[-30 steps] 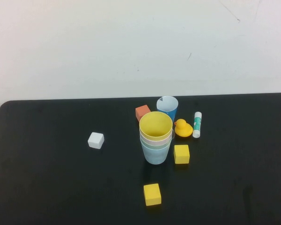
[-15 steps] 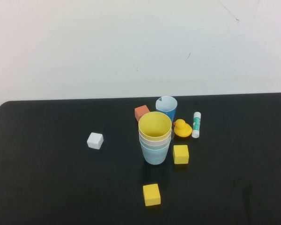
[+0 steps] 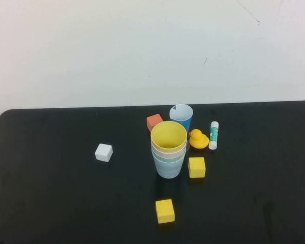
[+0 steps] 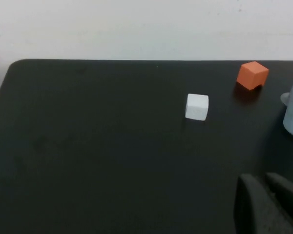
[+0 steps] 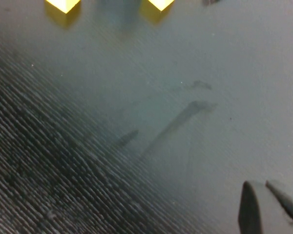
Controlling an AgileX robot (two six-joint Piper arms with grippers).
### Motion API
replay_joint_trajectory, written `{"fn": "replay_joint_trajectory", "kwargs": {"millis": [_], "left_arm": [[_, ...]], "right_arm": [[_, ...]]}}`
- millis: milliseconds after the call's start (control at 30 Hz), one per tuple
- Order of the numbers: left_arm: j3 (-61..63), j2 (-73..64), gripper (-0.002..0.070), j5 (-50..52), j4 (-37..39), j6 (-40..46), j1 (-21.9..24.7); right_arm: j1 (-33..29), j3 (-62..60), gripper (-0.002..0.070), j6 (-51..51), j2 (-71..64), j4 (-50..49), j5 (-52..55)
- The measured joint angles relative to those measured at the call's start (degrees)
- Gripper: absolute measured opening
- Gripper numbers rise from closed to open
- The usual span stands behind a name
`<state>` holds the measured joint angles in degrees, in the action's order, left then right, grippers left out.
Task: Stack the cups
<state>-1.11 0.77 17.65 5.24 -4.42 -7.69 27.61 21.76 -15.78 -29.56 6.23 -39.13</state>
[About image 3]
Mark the yellow foam cube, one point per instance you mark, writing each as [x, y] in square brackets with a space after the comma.
[165, 212]
[197, 167]

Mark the yellow rubber duck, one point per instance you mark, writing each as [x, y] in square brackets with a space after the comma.
[198, 141]

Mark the white green glue stick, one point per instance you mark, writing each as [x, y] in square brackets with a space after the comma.
[214, 134]

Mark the green plastic cup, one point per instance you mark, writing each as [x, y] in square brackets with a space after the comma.
[167, 159]

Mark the white foam cube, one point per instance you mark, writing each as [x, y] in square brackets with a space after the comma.
[103, 152]

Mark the orange foam block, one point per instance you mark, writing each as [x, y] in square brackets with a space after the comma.
[153, 120]

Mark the yellow plastic cup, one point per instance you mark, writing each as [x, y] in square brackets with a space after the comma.
[167, 134]

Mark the pink plastic cup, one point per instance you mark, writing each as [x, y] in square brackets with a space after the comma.
[167, 153]

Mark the blue conical stemmed cup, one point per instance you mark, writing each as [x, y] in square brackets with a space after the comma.
[185, 122]

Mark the light blue plastic cup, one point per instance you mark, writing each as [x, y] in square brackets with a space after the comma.
[169, 170]

